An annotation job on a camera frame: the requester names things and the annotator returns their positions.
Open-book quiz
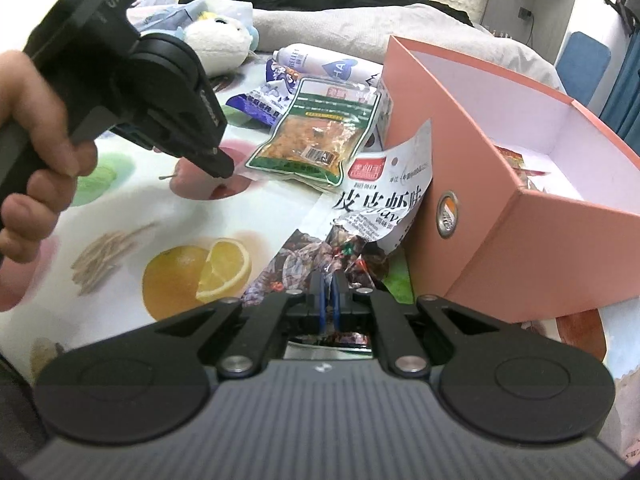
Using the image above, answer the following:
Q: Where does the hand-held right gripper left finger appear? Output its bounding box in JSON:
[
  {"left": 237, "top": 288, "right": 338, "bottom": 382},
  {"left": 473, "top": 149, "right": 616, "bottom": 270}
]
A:
[{"left": 152, "top": 271, "right": 332, "bottom": 378}]

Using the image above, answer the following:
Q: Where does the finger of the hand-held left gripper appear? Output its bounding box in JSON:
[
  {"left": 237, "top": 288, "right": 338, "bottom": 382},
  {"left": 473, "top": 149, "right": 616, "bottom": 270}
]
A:
[{"left": 114, "top": 76, "right": 236, "bottom": 179}]

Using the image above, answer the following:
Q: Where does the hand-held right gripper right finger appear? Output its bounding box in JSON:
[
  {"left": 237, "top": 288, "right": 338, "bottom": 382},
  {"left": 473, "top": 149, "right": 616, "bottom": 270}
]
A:
[{"left": 331, "top": 271, "right": 507, "bottom": 378}]

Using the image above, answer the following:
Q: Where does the green snack packet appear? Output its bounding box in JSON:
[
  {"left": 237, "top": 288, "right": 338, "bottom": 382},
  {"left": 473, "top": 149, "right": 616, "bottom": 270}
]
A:
[{"left": 244, "top": 77, "right": 383, "bottom": 192}]

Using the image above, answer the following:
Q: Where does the white seafood snack bag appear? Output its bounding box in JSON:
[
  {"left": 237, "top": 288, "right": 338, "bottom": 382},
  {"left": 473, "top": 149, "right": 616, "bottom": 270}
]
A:
[{"left": 240, "top": 119, "right": 433, "bottom": 348}]

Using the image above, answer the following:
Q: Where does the pink cardboard box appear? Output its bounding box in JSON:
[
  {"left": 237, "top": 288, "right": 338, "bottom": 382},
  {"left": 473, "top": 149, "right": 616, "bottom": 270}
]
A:
[{"left": 382, "top": 35, "right": 640, "bottom": 322}]

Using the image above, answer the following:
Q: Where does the person's left hand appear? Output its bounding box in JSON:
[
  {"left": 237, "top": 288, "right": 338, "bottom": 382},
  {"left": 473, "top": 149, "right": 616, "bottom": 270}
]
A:
[{"left": 0, "top": 50, "right": 98, "bottom": 313}]

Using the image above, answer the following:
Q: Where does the blue white snack packet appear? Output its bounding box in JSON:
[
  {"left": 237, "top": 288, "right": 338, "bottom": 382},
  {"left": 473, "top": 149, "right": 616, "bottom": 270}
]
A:
[
  {"left": 225, "top": 82, "right": 301, "bottom": 128},
  {"left": 265, "top": 57, "right": 306, "bottom": 92}
]

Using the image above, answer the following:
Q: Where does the fruit printed bedsheet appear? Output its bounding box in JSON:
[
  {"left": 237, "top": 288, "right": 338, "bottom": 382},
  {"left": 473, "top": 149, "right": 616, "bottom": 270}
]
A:
[{"left": 0, "top": 35, "right": 640, "bottom": 411}]

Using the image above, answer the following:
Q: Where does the blue white penguin plush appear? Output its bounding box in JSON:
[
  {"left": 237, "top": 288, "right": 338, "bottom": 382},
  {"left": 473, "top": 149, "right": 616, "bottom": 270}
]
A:
[{"left": 182, "top": 10, "right": 261, "bottom": 78}]

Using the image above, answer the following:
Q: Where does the white spray can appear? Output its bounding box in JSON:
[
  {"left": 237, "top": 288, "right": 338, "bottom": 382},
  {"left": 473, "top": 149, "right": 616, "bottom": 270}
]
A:
[{"left": 272, "top": 44, "right": 383, "bottom": 83}]

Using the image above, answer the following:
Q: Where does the grey blanket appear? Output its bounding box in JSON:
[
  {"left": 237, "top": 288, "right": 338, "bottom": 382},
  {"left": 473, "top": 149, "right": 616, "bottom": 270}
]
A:
[{"left": 252, "top": 2, "right": 568, "bottom": 96}]

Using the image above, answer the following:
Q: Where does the white printed snack packet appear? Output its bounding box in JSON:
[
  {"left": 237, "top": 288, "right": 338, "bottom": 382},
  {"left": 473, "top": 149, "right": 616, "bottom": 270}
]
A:
[{"left": 362, "top": 72, "right": 396, "bottom": 153}]

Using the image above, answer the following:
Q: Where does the red snack packet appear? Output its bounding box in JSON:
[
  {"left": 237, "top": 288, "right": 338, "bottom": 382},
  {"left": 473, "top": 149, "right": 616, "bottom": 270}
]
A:
[{"left": 492, "top": 144, "right": 551, "bottom": 192}]

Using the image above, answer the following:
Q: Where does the blue padded board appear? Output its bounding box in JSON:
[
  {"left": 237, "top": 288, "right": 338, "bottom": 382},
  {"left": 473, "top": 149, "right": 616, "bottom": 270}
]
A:
[{"left": 555, "top": 31, "right": 612, "bottom": 106}]

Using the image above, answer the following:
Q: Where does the blue curtain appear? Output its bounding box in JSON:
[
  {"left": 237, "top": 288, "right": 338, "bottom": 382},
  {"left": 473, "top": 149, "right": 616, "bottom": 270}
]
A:
[{"left": 597, "top": 25, "right": 640, "bottom": 153}]

